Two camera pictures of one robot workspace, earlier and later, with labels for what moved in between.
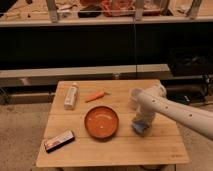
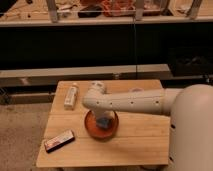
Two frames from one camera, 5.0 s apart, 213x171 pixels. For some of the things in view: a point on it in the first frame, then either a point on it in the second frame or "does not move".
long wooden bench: [49, 77] does not move
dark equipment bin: [191, 61] does not move
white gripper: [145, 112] to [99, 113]
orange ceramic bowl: [101, 122] does not move
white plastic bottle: [71, 97] does not move
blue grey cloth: [140, 125] to [104, 122]
